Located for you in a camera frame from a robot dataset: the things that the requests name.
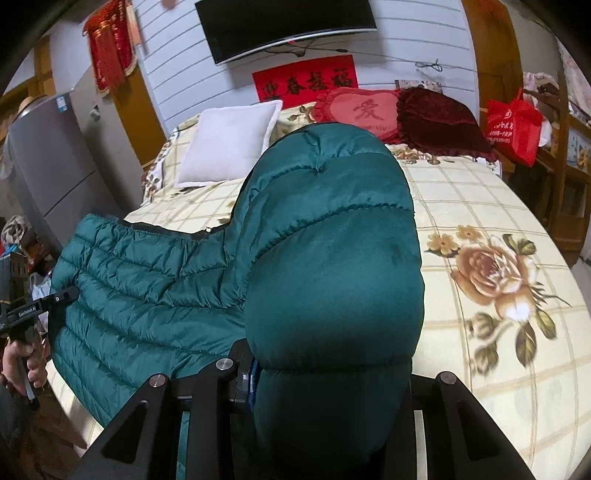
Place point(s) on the person's left hand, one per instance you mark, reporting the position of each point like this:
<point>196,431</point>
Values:
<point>34,374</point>

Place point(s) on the red wall banner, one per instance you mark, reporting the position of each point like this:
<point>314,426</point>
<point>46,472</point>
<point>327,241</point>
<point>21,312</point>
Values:
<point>304,81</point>

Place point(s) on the grey crumpled cloth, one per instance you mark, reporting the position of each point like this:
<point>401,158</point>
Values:
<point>14,230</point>

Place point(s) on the wooden shelf rack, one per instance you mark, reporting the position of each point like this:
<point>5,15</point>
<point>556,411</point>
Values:
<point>558,184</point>

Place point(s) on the green down jacket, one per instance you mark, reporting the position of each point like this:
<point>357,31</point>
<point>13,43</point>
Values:
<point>323,286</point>

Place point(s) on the white pillow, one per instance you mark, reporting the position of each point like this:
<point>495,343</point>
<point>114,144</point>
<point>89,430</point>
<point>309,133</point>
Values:
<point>226,143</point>

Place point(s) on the straw hat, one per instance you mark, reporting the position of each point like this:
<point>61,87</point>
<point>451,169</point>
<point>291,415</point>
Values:
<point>25,105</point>

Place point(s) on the wooden door frame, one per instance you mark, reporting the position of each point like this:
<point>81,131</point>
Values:
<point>134,106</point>
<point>494,41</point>

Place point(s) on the red heart cushion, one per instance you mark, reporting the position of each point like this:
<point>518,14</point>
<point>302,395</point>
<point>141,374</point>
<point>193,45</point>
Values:
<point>364,110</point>

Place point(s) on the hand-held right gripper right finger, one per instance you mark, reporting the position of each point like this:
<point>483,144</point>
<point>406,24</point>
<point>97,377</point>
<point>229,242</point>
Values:
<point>455,415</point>

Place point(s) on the grey refrigerator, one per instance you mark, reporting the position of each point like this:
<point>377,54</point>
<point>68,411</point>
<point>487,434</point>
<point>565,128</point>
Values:
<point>55,175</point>

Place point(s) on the red shopping bag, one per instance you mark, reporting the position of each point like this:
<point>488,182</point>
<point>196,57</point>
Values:
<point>512,129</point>

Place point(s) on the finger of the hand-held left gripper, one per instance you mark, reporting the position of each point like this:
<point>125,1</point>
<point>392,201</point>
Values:
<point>62,295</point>

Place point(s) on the dark red velvet cushion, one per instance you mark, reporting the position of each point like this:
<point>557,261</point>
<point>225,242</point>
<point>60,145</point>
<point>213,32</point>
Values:
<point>438,124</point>

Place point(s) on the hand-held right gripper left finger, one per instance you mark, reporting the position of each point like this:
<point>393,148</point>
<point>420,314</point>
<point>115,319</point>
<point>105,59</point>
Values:
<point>207,406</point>

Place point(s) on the floral checked bed sheet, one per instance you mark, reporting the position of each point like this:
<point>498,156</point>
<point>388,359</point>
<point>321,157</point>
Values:
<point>485,369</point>

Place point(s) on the black wall television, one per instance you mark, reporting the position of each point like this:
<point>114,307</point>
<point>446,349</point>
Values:
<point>286,23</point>

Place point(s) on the red tassel wall decoration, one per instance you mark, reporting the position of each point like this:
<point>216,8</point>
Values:
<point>108,46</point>

